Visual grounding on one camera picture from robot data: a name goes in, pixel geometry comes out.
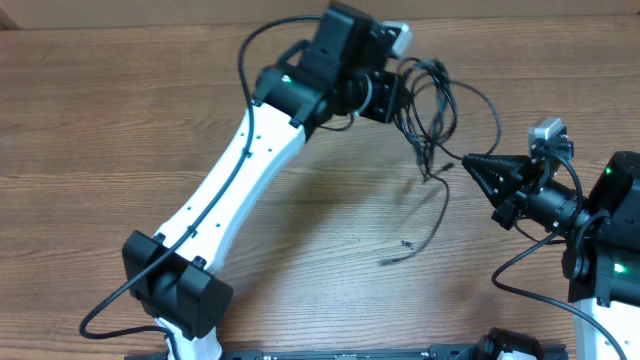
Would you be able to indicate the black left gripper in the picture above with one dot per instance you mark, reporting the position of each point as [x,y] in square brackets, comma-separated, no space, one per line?
[384,104]

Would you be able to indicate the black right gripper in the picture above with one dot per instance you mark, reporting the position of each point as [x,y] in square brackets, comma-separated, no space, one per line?
[515,190]

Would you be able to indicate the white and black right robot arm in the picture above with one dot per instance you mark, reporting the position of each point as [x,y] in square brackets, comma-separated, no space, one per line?
[598,229]

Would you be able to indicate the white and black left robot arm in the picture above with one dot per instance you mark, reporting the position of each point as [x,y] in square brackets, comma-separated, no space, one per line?
[340,71]

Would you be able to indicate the small black debris speck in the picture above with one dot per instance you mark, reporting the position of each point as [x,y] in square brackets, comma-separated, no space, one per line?
[407,244]

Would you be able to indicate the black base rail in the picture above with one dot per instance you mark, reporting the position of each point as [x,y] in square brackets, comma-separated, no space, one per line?
[496,344]

